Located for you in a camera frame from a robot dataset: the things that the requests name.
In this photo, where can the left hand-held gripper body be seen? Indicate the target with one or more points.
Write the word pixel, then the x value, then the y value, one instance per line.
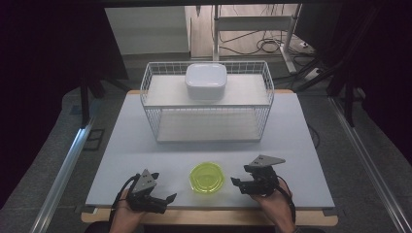
pixel 142 200

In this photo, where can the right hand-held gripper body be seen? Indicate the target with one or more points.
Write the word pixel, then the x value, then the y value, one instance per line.
pixel 264 184

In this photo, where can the green translucent bowl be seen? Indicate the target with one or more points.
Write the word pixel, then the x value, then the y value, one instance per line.
pixel 207 178

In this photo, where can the white square bowl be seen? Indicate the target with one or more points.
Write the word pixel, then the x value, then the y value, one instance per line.
pixel 206 79

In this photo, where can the person's left hand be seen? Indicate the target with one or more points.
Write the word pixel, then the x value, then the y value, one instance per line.
pixel 126 216

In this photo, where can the person's right hand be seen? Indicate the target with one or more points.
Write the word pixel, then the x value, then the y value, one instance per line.
pixel 277 207

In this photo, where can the black metal stand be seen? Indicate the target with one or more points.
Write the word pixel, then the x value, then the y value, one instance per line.
pixel 348 97
pixel 85 103

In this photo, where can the white power strip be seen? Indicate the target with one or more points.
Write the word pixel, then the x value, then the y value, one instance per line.
pixel 312 74

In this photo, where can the white panel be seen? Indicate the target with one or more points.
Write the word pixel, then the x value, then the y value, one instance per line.
pixel 145 30

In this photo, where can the aluminium rail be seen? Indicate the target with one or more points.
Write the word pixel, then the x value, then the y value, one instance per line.
pixel 61 174
pixel 369 161

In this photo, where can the white metal desk frame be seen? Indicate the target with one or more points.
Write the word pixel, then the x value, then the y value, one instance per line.
pixel 252 22

